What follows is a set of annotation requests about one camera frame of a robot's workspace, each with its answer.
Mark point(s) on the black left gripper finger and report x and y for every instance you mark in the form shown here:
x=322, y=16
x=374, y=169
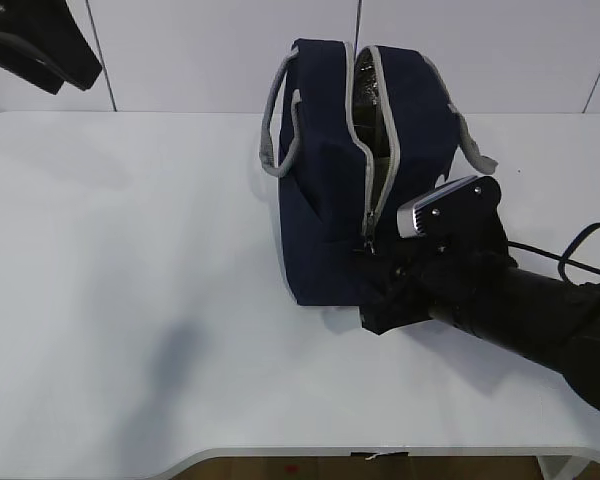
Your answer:
x=46, y=31
x=15, y=60

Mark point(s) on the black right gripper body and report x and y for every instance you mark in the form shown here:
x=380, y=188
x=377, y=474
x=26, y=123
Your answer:
x=421, y=280

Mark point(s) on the navy insulated lunch bag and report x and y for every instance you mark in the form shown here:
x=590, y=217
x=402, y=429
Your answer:
x=362, y=133

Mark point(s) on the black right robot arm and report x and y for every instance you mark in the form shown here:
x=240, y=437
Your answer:
x=483, y=293

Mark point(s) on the white table leg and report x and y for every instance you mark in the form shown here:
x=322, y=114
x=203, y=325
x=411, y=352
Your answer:
x=556, y=467

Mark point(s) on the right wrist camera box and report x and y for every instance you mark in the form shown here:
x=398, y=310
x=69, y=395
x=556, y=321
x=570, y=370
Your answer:
x=459, y=214

